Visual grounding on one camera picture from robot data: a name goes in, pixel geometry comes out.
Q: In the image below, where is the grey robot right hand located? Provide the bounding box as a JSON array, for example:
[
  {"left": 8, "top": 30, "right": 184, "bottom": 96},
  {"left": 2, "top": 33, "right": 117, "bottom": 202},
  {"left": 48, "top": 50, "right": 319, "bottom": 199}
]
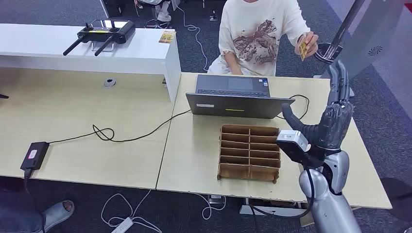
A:
[{"left": 281, "top": 59, "right": 355, "bottom": 152}]

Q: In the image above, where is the person's left hand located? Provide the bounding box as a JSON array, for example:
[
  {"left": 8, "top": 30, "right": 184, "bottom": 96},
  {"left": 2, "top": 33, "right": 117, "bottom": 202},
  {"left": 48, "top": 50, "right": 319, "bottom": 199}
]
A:
[{"left": 294, "top": 31, "right": 319, "bottom": 59}]

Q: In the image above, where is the gold patterned ID card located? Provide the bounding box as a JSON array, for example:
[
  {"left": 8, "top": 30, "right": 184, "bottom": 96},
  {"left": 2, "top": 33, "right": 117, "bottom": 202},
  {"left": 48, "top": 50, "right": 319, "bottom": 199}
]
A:
[{"left": 298, "top": 33, "right": 308, "bottom": 62}]

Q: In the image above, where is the brown cardboard card organizer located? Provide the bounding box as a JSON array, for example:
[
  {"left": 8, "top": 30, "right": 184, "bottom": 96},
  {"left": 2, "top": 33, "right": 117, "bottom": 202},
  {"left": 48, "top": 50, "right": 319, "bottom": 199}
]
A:
[{"left": 217, "top": 124, "right": 281, "bottom": 184}]

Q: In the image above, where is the person with white shoes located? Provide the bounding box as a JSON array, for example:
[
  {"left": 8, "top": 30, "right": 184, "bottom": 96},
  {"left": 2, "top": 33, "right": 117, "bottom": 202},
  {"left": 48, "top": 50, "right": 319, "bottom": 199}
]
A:
[{"left": 133, "top": 0, "right": 173, "bottom": 22}]

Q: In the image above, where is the person's leg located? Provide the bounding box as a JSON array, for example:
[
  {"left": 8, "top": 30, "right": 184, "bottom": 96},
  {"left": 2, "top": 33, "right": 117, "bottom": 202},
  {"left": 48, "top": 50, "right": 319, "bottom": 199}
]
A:
[{"left": 0, "top": 189, "right": 44, "bottom": 233}]

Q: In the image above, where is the grey kiosk panel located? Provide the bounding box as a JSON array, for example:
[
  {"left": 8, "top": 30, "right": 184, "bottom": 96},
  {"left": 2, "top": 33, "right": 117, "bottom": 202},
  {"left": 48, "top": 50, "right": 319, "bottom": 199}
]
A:
[{"left": 313, "top": 0, "right": 406, "bottom": 98}]

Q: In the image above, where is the black round base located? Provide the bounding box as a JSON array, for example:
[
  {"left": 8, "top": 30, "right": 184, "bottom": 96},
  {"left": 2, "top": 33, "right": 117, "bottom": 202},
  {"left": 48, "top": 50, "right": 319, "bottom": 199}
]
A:
[{"left": 379, "top": 177, "right": 412, "bottom": 222}]

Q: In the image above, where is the grey laptop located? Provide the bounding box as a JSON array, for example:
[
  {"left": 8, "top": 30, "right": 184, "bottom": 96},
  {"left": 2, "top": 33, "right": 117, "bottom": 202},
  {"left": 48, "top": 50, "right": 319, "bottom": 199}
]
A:
[{"left": 186, "top": 74, "right": 296, "bottom": 119}]

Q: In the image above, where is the white drawer panel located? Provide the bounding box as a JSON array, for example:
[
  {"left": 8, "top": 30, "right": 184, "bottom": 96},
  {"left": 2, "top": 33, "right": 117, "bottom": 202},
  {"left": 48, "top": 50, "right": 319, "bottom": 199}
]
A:
[{"left": 239, "top": 198, "right": 308, "bottom": 219}]

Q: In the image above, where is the grey floor socket box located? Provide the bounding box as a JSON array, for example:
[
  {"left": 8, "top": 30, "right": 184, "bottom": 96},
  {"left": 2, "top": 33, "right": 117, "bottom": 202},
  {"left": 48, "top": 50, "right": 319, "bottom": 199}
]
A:
[{"left": 208, "top": 194, "right": 226, "bottom": 205}]

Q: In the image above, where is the chair base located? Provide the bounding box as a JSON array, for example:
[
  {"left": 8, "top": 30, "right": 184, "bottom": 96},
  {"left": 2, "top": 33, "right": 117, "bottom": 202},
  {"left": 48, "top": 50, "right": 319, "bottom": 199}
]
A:
[{"left": 144, "top": 17, "right": 174, "bottom": 30}]

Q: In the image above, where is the white counter shelf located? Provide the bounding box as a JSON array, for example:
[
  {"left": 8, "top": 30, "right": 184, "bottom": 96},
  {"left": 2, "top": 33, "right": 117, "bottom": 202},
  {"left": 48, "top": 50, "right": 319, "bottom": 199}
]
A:
[{"left": 0, "top": 23, "right": 182, "bottom": 103}]

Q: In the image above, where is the black cabinet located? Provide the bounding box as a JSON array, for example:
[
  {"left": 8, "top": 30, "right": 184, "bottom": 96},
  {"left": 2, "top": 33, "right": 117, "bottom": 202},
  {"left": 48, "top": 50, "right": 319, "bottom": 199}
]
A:
[{"left": 100, "top": 0, "right": 124, "bottom": 18}]

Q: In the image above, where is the black remote controller with antennas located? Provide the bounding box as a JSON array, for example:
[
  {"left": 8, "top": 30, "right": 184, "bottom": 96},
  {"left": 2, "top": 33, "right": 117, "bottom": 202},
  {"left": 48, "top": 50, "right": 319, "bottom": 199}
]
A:
[{"left": 63, "top": 19, "right": 137, "bottom": 57}]

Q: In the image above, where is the white power strip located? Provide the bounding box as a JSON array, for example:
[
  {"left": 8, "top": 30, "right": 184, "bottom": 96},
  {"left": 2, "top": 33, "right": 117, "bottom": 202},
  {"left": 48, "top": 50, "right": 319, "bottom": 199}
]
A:
[{"left": 110, "top": 217, "right": 134, "bottom": 233}]

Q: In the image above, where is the grey slipper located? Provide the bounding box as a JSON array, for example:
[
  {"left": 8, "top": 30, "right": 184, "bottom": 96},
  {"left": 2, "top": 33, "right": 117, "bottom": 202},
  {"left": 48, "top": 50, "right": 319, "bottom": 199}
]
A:
[{"left": 32, "top": 200, "right": 75, "bottom": 233}]

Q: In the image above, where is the black power adapter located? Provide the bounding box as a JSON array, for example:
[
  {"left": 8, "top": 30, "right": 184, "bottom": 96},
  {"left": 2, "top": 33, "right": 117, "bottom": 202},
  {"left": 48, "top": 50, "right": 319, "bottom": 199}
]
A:
[{"left": 19, "top": 141, "right": 51, "bottom": 171}]

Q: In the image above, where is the metal stanchion post with base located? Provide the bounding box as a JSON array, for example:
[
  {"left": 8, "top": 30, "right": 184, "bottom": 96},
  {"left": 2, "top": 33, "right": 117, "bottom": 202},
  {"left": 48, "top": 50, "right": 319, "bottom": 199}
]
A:
[{"left": 314, "top": 0, "right": 367, "bottom": 64}]

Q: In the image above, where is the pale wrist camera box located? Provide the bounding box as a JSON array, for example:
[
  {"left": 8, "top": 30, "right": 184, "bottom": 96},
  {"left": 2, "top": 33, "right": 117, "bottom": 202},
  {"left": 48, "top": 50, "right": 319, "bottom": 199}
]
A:
[{"left": 275, "top": 130, "right": 324, "bottom": 168}]

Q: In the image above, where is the white long floor cable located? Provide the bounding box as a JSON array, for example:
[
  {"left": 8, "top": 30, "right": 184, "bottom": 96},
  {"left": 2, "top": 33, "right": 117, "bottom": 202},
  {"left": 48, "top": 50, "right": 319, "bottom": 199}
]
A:
[{"left": 176, "top": 4, "right": 210, "bottom": 72}]

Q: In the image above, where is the white short floor cable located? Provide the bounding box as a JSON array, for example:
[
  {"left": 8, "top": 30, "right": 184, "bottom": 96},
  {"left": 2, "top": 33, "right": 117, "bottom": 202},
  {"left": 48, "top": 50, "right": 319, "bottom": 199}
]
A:
[{"left": 193, "top": 193, "right": 227, "bottom": 221}]

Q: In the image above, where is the black laptop power cable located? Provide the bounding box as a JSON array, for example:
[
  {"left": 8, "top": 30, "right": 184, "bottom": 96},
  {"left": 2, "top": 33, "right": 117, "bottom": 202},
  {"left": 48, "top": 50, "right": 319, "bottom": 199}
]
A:
[{"left": 47, "top": 94, "right": 310, "bottom": 143}]

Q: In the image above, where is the metal wire controller stand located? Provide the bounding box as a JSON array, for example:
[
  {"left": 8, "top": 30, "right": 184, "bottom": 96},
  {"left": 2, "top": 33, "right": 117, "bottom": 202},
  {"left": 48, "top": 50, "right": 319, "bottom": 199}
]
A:
[{"left": 91, "top": 40, "right": 115, "bottom": 53}]

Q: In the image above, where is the white looped floor cable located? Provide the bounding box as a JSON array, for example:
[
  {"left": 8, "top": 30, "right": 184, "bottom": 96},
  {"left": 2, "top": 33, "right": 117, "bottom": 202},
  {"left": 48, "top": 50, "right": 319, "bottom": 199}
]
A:
[{"left": 101, "top": 189, "right": 163, "bottom": 233}]

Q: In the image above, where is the black mains cable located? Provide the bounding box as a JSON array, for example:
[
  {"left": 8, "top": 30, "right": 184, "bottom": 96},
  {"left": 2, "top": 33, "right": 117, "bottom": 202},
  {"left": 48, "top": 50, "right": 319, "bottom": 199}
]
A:
[{"left": 23, "top": 168, "right": 46, "bottom": 233}]

